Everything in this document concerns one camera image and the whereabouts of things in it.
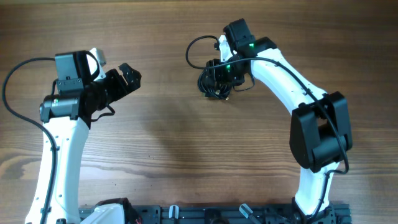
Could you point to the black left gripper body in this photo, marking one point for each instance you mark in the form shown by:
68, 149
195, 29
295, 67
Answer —
109, 89

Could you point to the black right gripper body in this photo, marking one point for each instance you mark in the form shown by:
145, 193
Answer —
226, 72

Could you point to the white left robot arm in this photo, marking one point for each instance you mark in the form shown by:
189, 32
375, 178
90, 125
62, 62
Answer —
83, 88

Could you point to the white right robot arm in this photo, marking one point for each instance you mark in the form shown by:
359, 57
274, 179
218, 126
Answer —
320, 130

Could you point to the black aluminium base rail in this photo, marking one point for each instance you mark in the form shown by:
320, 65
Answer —
268, 214

